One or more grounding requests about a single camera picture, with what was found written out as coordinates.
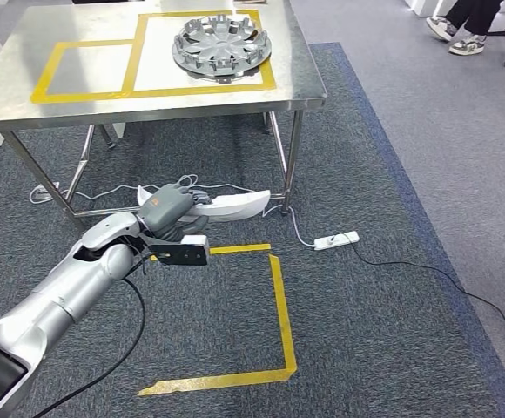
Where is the white power strip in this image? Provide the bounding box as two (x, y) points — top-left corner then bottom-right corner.
(313, 230), (360, 252)

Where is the person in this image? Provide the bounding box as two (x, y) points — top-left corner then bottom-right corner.
(426, 0), (503, 57)

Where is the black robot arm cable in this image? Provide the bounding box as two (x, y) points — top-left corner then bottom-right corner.
(30, 278), (147, 418)

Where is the white lit partition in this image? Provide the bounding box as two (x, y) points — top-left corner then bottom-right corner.
(405, 0), (447, 18)

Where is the white curved plastic part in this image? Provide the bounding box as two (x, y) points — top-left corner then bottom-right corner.
(137, 184), (272, 224)

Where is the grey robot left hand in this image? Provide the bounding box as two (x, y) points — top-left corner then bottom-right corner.
(137, 183), (213, 242)

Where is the silver wheel hubcap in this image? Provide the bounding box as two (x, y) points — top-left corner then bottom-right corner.
(171, 13), (273, 85)

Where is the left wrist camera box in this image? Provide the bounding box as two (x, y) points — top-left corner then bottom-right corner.
(140, 233), (211, 267)

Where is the black floor cable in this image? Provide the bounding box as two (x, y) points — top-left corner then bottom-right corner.
(344, 233), (505, 374)

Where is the white power adapter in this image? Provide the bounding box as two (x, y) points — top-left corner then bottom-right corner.
(29, 183), (59, 204)

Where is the white floor cable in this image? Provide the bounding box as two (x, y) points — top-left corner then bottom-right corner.
(263, 205), (319, 249)
(63, 172), (263, 203)

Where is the steel workbench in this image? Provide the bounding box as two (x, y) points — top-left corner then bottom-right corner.
(0, 0), (328, 232)

